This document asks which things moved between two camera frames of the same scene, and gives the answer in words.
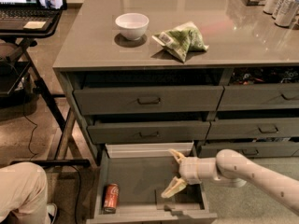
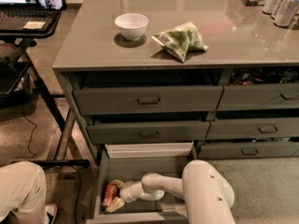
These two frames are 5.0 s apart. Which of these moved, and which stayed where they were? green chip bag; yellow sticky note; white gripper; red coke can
Moved: white gripper
Stayed: red coke can; yellow sticky note; green chip bag
